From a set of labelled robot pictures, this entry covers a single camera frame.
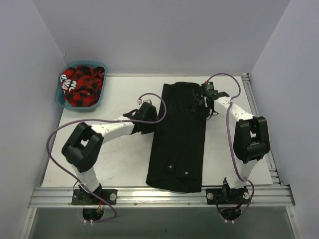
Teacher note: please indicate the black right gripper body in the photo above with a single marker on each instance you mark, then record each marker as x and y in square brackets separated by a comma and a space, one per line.
[199, 104]

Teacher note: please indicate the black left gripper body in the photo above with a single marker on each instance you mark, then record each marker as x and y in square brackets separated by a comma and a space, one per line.
[151, 119]

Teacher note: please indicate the black long sleeve shirt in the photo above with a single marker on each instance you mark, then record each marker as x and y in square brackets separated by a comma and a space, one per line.
[177, 152]

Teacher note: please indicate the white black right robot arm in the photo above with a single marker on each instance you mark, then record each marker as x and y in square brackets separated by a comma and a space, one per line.
[247, 134]

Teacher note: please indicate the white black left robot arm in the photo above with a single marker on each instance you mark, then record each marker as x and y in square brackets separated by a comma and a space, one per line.
[83, 146]

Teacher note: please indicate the red black plaid shirt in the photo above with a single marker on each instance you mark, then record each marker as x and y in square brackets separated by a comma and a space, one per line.
[82, 85]

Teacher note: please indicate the teal plastic basket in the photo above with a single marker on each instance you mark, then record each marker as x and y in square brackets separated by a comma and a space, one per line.
[59, 96]

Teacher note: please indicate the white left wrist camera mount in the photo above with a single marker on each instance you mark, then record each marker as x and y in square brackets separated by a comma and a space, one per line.
[140, 101]

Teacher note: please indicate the aluminium right side rail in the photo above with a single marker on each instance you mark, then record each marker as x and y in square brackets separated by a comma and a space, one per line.
[260, 129]

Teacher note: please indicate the aluminium rail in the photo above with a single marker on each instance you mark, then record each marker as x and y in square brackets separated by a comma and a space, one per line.
[260, 129]
[146, 197]

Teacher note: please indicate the aluminium front rail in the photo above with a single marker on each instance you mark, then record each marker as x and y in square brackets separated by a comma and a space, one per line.
[146, 197]

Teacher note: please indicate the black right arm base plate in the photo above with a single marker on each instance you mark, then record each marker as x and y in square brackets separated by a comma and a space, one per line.
[227, 197]

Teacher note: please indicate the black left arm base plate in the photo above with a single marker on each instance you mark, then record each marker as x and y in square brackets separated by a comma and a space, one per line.
[82, 198]

